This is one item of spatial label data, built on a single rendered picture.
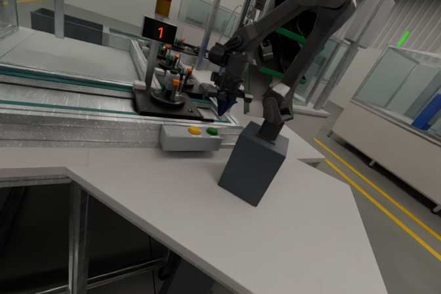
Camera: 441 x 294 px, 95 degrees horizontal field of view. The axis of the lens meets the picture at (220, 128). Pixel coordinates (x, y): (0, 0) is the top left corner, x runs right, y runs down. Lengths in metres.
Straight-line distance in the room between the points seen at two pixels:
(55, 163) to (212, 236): 0.45
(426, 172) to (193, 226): 4.07
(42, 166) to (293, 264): 0.67
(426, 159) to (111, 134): 4.24
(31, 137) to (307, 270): 0.78
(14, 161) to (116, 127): 0.24
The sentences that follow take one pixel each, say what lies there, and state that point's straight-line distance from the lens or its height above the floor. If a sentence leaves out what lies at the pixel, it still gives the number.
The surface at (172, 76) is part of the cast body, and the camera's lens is 0.81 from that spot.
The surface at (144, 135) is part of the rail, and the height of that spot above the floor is 0.91.
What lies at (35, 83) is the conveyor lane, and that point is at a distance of 0.95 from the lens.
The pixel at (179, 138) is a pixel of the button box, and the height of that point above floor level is 0.95.
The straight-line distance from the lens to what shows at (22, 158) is 0.71.
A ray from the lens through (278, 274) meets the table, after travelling 0.59.
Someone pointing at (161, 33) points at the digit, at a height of 1.20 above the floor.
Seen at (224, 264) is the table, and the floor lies 0.86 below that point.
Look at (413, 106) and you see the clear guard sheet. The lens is 4.52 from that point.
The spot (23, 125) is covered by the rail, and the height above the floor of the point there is 0.93.
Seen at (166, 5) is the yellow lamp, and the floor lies 1.30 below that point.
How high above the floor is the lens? 1.30
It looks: 25 degrees down
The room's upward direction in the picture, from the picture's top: 21 degrees clockwise
